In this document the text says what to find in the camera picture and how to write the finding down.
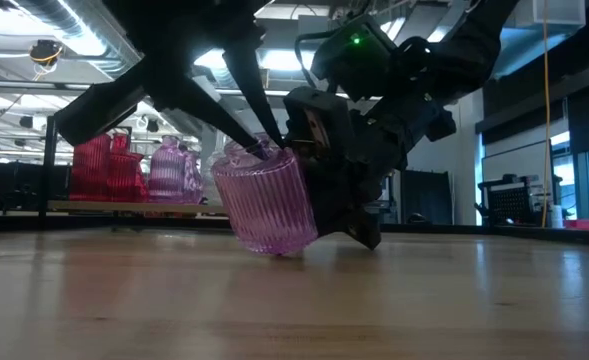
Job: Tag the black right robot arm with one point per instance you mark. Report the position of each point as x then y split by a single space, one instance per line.
474 45

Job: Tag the white cup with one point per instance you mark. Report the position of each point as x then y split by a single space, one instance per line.
556 216

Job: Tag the black partition panel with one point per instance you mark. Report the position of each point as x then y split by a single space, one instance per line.
429 197

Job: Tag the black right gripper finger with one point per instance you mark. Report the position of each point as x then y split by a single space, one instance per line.
331 190
371 200

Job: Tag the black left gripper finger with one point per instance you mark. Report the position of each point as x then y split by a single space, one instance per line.
254 85
214 125

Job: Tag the tall pink ribbed vase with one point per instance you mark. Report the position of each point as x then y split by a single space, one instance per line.
166 170
269 200

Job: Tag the ribbed red glass vase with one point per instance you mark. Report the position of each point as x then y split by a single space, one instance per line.
126 180

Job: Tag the red box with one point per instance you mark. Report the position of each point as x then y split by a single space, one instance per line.
579 224

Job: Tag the black workbench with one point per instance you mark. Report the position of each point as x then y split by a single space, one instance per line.
24 185

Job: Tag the wooden shelf with black frame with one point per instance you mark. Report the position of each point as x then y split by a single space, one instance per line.
124 206

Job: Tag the tapered red glass bottle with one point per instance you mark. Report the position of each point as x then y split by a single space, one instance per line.
90 170

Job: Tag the white ceiling box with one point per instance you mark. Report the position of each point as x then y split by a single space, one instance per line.
559 12

